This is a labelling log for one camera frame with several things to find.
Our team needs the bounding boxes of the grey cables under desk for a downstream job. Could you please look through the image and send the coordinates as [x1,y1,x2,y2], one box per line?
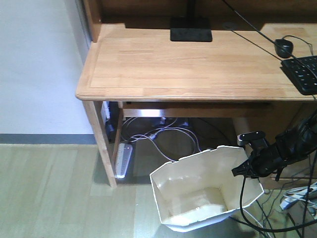
[122,117,203,163]

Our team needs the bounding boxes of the wooden desk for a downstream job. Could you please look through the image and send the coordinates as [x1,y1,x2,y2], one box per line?
[76,0,317,187]

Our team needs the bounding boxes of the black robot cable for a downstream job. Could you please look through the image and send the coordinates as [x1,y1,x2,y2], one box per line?
[230,158,317,238]

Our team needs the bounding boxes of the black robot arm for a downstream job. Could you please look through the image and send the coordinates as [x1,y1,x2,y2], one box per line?
[247,116,317,181]

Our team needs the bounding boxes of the black computer mouse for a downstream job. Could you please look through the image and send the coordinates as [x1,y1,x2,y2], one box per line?
[274,39,294,59]

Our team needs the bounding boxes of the black monitor cable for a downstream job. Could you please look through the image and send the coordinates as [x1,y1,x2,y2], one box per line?
[221,0,317,80]

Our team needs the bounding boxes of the white plastic trash bin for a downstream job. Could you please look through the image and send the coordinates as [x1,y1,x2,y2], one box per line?
[150,145,264,232]

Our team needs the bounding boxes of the black computer monitor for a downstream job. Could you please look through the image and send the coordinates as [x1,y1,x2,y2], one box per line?
[170,0,212,42]

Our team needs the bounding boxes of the white power strip right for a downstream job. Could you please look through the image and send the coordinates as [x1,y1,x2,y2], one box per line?
[280,182,317,210]

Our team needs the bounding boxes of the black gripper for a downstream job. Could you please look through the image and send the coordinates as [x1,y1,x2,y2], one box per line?
[248,143,285,178]

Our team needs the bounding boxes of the white power strip under desk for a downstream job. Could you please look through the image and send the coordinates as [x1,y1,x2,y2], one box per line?
[115,143,133,179]

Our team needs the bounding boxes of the black keyboard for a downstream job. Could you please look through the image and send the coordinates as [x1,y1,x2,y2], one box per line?
[281,56,317,95]

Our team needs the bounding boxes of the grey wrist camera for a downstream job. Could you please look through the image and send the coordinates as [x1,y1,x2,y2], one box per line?
[237,131,265,146]

